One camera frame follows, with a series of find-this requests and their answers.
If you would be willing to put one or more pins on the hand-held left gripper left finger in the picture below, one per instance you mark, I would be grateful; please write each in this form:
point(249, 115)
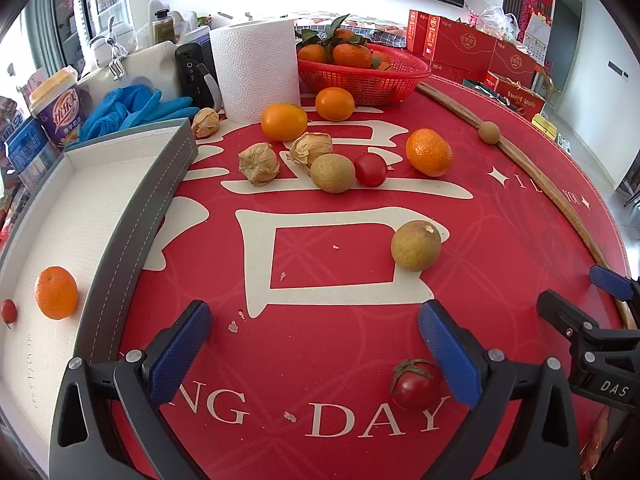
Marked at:
point(182, 350)

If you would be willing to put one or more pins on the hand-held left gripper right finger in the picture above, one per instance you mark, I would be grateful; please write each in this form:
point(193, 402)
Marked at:
point(447, 350)

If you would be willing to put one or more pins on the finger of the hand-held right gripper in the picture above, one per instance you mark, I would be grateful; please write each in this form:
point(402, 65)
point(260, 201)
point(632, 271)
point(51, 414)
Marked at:
point(562, 312)
point(607, 280)

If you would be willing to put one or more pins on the cherry tomato with green calyx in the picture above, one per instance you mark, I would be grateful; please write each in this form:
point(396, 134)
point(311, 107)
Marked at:
point(415, 387)

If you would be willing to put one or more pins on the large brown longan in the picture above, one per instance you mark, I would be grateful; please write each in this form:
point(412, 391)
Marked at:
point(416, 246)

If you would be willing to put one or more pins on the grey white tray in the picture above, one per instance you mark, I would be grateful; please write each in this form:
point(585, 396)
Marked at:
point(75, 210)

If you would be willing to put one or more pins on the dry husk physalis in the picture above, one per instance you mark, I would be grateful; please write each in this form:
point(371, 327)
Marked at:
point(307, 147)
point(205, 122)
point(258, 163)

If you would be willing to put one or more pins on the smooth orange kumquat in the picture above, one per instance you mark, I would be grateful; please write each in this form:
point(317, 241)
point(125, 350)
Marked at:
point(334, 104)
point(284, 121)

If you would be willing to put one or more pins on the person's right hand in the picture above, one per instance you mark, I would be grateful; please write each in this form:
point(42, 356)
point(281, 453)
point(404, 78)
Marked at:
point(597, 440)

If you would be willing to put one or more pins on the textured orange mandarin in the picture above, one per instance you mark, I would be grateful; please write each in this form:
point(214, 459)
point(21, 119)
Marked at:
point(56, 292)
point(428, 152)

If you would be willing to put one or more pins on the long wooden stick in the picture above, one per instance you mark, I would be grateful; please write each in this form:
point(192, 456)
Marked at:
point(526, 166)

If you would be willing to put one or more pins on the yellow box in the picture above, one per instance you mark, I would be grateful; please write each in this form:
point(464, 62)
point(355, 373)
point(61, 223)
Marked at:
point(545, 126)

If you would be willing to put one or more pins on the small red cherry tomato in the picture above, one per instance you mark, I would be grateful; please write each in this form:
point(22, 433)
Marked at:
point(8, 312)

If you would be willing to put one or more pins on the small brown fruit at edge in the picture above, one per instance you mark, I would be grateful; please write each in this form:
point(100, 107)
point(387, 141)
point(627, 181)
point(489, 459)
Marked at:
point(488, 132)

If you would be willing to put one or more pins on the blue rubber gloves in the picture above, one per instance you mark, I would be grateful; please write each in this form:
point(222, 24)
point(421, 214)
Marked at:
point(135, 110)

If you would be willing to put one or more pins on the desk calendar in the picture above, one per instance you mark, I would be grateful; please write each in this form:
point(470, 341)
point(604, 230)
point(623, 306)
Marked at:
point(537, 35)

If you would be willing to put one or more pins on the blue drink can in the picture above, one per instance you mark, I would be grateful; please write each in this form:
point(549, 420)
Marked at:
point(25, 147)

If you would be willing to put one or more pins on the purple milk tea cup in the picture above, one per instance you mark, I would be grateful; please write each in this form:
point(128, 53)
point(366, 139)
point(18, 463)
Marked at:
point(55, 110)

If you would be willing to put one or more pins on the black electronic device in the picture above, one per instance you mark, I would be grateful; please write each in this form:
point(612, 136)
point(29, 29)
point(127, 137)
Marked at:
point(192, 75)

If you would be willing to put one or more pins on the wide red gift box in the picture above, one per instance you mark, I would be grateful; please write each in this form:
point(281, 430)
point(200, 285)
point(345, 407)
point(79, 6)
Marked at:
point(457, 42)

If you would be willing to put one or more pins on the clear plastic bag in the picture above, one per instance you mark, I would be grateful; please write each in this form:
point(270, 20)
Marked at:
point(495, 22)

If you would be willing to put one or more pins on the red plastic basket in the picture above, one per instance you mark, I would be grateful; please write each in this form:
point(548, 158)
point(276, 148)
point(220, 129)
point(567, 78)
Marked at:
point(360, 82)

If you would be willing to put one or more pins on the white box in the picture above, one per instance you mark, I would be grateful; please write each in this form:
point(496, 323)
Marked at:
point(145, 65)

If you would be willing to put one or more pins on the white paper towel roll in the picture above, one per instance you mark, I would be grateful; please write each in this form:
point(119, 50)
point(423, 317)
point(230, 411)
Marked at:
point(255, 70)

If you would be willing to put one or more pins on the leafy mandarin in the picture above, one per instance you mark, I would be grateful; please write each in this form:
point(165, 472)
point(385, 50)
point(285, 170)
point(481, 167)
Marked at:
point(382, 60)
point(312, 54)
point(345, 35)
point(352, 55)

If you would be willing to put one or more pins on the silver rabbit figurine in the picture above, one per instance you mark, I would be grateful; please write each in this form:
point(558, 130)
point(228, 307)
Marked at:
point(116, 57)

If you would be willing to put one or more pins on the narrow red gift box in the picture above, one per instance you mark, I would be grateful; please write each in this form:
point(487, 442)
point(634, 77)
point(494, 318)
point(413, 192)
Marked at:
point(417, 30)

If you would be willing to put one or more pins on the white jar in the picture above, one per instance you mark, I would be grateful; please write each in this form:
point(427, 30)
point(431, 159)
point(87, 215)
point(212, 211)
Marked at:
point(125, 35)

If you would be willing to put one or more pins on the brown bottle with black cap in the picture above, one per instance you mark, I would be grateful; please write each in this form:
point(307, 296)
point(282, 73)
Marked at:
point(162, 25)

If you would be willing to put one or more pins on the glass door cabinet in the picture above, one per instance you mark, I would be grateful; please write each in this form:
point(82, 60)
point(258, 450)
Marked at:
point(85, 5)

